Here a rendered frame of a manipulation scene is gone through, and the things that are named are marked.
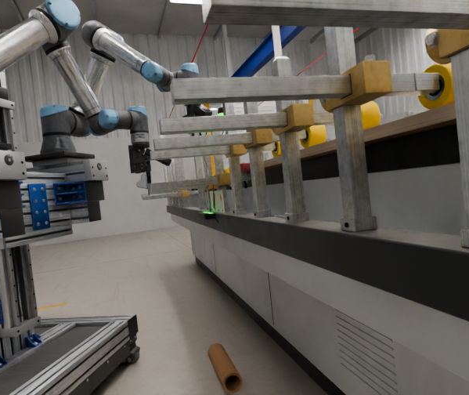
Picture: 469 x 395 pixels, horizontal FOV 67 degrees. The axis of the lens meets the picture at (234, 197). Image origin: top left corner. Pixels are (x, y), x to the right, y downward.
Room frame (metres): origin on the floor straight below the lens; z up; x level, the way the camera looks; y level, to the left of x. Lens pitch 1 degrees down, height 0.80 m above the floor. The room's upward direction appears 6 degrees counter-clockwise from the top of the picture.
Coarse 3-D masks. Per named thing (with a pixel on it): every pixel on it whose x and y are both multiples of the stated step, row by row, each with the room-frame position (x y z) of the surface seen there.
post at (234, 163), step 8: (224, 104) 1.34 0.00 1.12; (232, 104) 1.34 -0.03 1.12; (224, 112) 1.36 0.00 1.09; (232, 112) 1.34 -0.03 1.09; (232, 160) 1.34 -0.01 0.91; (232, 168) 1.34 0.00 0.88; (232, 176) 1.34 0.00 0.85; (240, 176) 1.35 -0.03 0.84; (232, 184) 1.36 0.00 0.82; (240, 184) 1.34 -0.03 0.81; (232, 192) 1.37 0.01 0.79; (240, 192) 1.34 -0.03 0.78; (240, 200) 1.34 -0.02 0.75
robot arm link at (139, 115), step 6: (132, 108) 1.44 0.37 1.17; (138, 108) 1.44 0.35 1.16; (144, 108) 1.46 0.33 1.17; (132, 114) 1.42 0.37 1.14; (138, 114) 1.44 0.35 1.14; (144, 114) 1.45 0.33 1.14; (138, 120) 1.43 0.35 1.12; (144, 120) 1.45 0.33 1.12; (132, 126) 1.43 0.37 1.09; (138, 126) 1.44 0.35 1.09; (144, 126) 1.45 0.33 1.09; (132, 132) 1.44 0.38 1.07
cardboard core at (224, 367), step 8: (216, 344) 1.66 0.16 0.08; (208, 352) 1.64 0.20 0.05; (216, 352) 1.58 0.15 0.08; (224, 352) 1.58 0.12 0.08; (216, 360) 1.52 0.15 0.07; (224, 360) 1.49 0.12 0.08; (216, 368) 1.48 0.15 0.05; (224, 368) 1.43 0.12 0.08; (232, 368) 1.42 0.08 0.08; (224, 376) 1.38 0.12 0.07; (232, 376) 1.47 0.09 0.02; (240, 376) 1.39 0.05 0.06; (224, 384) 1.37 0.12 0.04; (232, 384) 1.42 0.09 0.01; (240, 384) 1.39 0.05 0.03; (232, 392) 1.38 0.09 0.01
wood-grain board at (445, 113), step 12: (444, 108) 0.61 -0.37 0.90; (396, 120) 0.72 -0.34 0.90; (408, 120) 0.69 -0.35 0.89; (420, 120) 0.66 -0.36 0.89; (432, 120) 0.63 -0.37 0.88; (444, 120) 0.61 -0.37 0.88; (372, 132) 0.79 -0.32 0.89; (384, 132) 0.75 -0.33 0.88; (396, 132) 0.72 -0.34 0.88; (408, 132) 0.72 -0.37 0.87; (324, 144) 0.99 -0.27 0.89; (300, 156) 1.14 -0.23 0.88; (312, 156) 1.10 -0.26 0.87
